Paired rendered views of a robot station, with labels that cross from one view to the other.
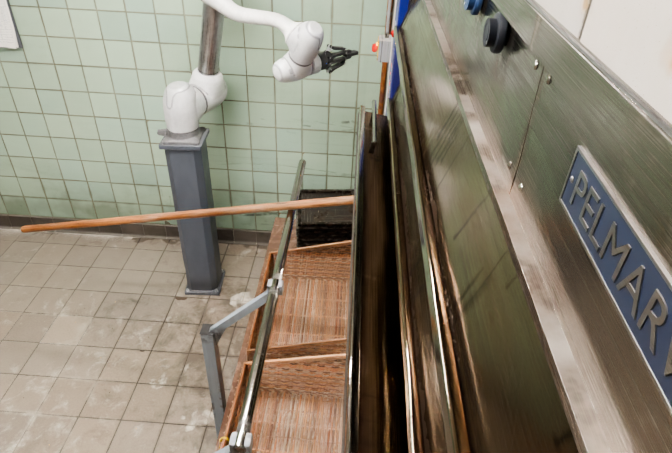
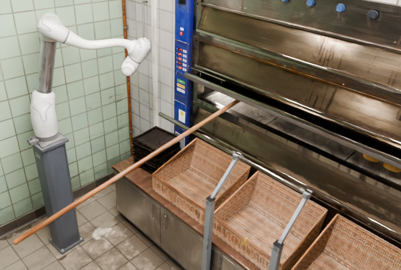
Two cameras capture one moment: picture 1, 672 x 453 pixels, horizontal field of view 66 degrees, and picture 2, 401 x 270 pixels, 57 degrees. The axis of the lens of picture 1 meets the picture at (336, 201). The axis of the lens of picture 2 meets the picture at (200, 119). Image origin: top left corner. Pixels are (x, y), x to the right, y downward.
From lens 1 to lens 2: 1.74 m
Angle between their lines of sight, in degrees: 42
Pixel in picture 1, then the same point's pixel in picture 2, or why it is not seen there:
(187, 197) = (60, 179)
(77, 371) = not seen: outside the picture
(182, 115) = (54, 122)
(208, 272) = (76, 227)
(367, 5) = (112, 25)
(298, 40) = (141, 49)
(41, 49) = not seen: outside the picture
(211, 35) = (51, 65)
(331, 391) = (241, 205)
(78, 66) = not seen: outside the picture
